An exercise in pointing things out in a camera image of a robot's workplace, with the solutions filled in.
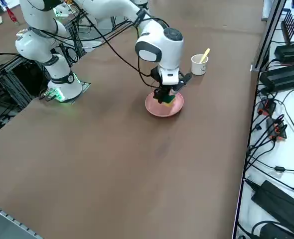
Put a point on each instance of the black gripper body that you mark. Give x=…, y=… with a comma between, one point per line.
x=168, y=90

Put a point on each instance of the green and yellow sponge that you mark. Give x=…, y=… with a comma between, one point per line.
x=169, y=100

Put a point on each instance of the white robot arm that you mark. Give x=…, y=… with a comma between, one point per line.
x=162, y=42
x=140, y=3

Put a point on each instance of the pink plate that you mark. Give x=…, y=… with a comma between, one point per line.
x=157, y=109

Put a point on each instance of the yellow spoon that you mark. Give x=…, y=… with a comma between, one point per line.
x=205, y=54

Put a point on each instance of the orange and black connector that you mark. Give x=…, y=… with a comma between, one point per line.
x=276, y=129
x=266, y=108

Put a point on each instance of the black comb rack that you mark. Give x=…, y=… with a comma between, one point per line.
x=292, y=30

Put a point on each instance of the large black power adapter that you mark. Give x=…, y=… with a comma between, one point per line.
x=279, y=201

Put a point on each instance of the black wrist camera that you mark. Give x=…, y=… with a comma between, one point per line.
x=185, y=79

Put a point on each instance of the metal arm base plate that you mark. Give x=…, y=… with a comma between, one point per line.
x=84, y=87

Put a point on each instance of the aluminium camera post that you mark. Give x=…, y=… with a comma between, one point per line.
x=267, y=37

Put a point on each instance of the aluminium frame stand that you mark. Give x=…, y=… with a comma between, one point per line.
x=15, y=74

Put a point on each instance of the aluminium rail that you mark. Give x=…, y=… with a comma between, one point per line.
x=10, y=217

